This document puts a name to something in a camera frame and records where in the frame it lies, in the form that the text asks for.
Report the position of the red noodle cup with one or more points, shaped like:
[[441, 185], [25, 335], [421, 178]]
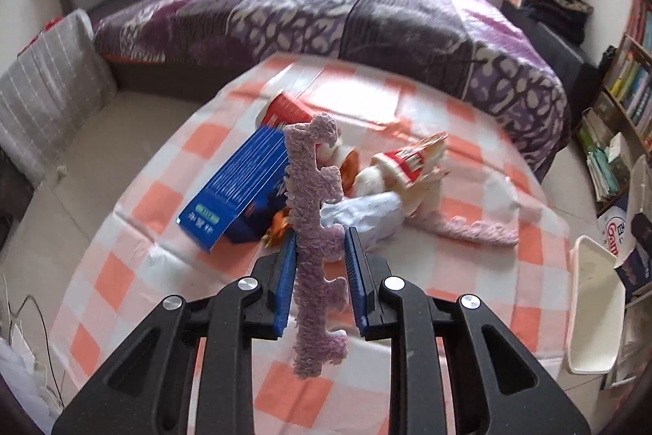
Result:
[[285, 109]]

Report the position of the crumpled paper scrap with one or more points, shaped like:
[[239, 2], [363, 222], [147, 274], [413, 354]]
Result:
[[61, 170]]

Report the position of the bookshelf with books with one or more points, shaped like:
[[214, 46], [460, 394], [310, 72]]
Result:
[[629, 83]]

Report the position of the crushed red white paper cup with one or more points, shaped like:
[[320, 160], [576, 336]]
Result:
[[407, 162]]

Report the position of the white plastic bag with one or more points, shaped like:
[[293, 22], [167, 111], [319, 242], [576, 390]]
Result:
[[366, 217]]

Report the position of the white cloth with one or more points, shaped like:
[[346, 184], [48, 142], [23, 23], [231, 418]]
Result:
[[20, 384]]

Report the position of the purple fuzzy strip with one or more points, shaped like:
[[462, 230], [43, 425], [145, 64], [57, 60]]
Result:
[[310, 261], [473, 232]]

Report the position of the white bottle with orange label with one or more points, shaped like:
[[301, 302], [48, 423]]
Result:
[[348, 169]]

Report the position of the orange snack wrapper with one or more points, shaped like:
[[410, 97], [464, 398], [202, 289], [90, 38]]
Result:
[[277, 225]]

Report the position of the orange white checkered tablecloth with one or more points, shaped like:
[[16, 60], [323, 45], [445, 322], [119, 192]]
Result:
[[433, 292]]

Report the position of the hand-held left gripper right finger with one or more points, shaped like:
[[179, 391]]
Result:
[[355, 284]]

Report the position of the grey checked mat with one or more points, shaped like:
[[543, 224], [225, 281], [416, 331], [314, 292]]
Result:
[[51, 98]]

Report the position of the white plastic bin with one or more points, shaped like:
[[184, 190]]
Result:
[[593, 307]]

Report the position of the printed cardboard box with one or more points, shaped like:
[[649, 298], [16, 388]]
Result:
[[614, 223]]

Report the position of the blue carton box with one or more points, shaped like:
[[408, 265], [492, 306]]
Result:
[[239, 183]]

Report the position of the red cloth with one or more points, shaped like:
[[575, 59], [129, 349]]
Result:
[[52, 25]]

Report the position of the black bench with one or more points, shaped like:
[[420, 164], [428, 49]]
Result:
[[555, 53]]

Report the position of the black floor appliance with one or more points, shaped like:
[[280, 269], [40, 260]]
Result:
[[7, 211]]

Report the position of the bed with purple blanket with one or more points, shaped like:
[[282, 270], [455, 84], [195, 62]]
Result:
[[316, 12]]

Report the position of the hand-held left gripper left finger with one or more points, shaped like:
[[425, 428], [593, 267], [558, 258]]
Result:
[[284, 284]]

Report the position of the pile of dark clothes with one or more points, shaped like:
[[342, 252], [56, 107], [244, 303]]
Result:
[[558, 2]]

